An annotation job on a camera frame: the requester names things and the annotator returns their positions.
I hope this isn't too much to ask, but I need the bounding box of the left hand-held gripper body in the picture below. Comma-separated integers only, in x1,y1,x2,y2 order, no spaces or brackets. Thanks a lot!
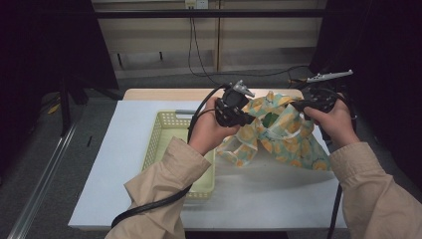
213,79,257,129

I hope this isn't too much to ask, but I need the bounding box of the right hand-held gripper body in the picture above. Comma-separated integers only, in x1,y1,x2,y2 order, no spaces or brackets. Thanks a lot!
301,69,354,114

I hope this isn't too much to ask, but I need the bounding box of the square green box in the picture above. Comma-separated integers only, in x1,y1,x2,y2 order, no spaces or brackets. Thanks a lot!
262,112,281,129

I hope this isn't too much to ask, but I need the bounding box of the fruit print cloth bag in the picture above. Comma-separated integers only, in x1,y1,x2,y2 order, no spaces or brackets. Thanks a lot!
215,91,332,172

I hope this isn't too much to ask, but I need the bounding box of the cream perforated plastic basket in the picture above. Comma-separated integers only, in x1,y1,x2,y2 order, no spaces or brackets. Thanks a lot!
141,110,217,201

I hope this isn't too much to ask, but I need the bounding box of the person's left hand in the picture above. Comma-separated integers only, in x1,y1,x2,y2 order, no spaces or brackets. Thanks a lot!
186,96,241,157

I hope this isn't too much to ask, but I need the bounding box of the person's right hand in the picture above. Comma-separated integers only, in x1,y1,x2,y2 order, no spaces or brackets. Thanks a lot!
303,94,361,149

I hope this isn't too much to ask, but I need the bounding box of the black horizontal bar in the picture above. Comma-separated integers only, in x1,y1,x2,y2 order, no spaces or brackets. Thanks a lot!
94,9,325,19

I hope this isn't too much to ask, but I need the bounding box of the white table mat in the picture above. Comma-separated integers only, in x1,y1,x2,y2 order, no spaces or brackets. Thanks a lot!
68,99,348,231

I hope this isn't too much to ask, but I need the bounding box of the black power cable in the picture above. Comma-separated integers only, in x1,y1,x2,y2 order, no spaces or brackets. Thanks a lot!
191,8,312,80
187,8,222,88

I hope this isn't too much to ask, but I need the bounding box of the white wall socket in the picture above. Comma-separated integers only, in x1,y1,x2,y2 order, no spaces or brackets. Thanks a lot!
184,0,210,10

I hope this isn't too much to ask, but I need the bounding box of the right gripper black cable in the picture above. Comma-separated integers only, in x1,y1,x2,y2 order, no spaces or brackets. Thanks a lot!
325,94,358,239

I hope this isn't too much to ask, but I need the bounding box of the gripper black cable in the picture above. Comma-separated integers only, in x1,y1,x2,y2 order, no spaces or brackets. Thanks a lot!
325,94,358,239
110,84,233,230

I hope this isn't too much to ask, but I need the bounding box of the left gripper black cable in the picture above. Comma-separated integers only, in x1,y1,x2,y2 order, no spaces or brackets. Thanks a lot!
110,84,233,230

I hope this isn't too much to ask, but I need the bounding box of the metal floor rail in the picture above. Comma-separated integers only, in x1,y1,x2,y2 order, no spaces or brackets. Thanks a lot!
6,121,82,239

